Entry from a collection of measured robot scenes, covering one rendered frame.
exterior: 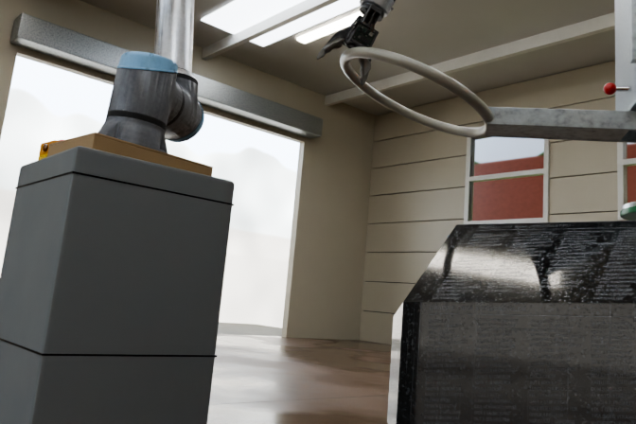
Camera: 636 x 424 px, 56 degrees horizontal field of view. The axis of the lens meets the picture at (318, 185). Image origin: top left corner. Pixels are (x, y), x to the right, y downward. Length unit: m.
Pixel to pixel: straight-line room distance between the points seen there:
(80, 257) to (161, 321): 0.23
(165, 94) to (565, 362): 1.13
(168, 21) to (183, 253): 0.73
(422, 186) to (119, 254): 8.82
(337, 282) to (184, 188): 8.79
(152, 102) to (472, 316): 0.94
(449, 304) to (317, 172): 8.48
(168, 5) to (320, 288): 8.32
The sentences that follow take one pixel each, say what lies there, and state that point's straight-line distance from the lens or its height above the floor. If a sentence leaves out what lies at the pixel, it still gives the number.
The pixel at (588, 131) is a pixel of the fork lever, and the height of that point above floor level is 1.08.
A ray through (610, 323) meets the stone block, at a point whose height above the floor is 0.58.
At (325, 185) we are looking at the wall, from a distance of 10.03.
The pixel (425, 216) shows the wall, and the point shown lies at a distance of 9.86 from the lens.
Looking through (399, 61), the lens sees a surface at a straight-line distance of 1.58.
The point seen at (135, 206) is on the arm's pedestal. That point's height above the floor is 0.74.
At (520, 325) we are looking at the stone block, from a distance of 1.47.
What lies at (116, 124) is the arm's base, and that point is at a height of 0.95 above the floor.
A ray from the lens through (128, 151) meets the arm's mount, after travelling 1.41.
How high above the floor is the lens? 0.57
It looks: 11 degrees up
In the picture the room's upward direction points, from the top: 5 degrees clockwise
